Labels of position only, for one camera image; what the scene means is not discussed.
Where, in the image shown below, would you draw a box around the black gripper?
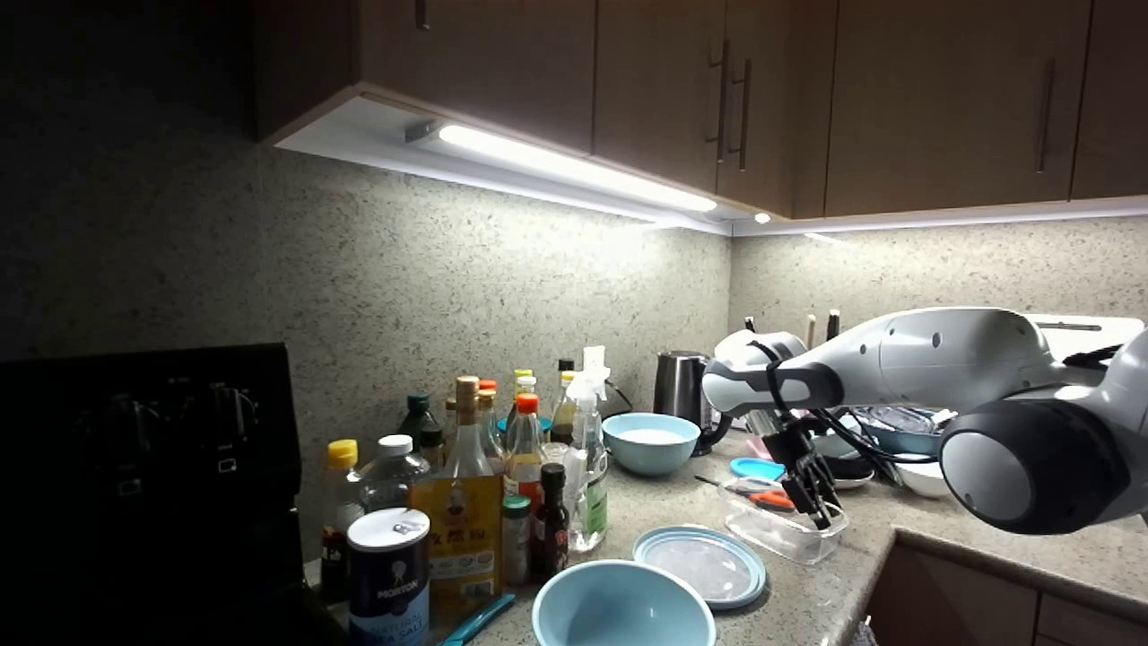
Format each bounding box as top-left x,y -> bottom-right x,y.
781,406 -> 849,532

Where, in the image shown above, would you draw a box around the light blue plate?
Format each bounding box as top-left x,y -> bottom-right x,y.
629,524 -> 770,618

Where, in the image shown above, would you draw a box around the dark bowl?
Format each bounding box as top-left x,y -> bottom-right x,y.
834,450 -> 883,483

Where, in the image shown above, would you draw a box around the large light blue bowl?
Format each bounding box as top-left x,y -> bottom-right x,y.
599,410 -> 704,483

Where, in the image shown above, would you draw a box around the small turquoise lid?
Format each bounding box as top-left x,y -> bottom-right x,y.
727,457 -> 786,485

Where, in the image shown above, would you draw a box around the wooden lower cabinet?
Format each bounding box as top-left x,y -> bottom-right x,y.
857,536 -> 1148,646

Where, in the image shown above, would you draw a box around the black steel electric kettle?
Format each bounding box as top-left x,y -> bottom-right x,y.
651,349 -> 722,450

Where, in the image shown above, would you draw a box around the clear spray bottle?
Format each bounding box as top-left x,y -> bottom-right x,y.
560,346 -> 617,557

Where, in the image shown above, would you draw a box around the black cap bottle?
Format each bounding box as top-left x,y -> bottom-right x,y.
550,356 -> 580,445

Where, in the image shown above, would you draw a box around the small dark sauce bottle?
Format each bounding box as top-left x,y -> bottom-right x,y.
527,460 -> 575,588

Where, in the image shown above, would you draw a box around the orange cap sauce bottle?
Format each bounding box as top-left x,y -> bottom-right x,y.
498,393 -> 553,505

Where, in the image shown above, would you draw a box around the under cabinet light strip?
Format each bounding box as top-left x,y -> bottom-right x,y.
404,115 -> 724,224
765,194 -> 1148,238

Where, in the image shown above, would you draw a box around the small jar green lid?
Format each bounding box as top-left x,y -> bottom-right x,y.
498,493 -> 534,588

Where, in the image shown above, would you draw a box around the small yellow cap bottle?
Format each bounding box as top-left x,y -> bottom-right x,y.
510,366 -> 540,418

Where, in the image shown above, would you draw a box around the slim orange cap bottle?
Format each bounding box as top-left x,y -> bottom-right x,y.
476,378 -> 502,460

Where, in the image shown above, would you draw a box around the dark green bottle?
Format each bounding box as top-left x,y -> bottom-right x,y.
394,393 -> 447,472

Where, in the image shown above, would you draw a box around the clear bottle white cap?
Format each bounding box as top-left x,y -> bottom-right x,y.
355,431 -> 430,518

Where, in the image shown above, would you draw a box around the dark canister white lid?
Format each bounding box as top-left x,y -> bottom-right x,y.
343,505 -> 434,646

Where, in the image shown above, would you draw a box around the wooden upper cabinets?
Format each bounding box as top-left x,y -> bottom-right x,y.
248,0 -> 1148,238

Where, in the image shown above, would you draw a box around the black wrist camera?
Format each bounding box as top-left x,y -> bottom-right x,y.
765,429 -> 807,473

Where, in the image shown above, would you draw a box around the teal handled utensil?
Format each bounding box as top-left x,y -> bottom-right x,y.
434,588 -> 521,646

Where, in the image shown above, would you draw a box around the metal cabinet handle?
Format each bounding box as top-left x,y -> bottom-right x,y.
711,39 -> 733,158

